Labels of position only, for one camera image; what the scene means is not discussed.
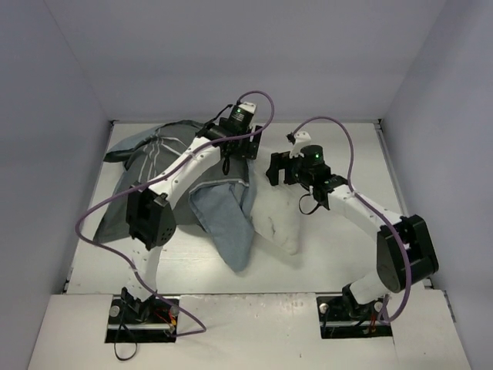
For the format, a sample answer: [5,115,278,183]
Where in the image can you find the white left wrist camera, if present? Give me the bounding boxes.
[236,102,257,114]

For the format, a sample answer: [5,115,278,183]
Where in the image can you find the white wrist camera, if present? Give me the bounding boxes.
[236,102,257,114]
[287,131,311,159]

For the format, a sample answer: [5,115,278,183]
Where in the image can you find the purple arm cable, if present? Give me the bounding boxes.
[74,89,277,338]
[286,115,413,324]

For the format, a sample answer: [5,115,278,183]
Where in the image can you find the thin black loose cable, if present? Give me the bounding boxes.
[112,304,139,362]

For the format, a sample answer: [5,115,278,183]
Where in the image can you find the blue-grey pillowcase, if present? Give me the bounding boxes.
[104,120,256,273]

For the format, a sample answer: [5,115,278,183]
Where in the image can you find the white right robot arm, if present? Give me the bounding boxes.
[266,145,439,318]

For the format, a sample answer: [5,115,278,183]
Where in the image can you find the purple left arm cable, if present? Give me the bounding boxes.
[74,89,277,338]

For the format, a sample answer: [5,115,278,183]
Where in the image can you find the white pillow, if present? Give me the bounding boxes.
[250,167,301,255]

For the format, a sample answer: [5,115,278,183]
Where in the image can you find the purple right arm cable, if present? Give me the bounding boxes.
[286,115,413,324]

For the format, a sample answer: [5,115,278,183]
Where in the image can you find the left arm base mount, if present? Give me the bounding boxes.
[105,296,179,344]

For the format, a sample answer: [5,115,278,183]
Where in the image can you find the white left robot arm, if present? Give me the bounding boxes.
[126,100,262,324]

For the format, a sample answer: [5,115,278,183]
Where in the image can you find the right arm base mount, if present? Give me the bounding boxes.
[316,294,393,340]

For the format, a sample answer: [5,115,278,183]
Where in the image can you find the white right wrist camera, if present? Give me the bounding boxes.
[287,131,311,159]

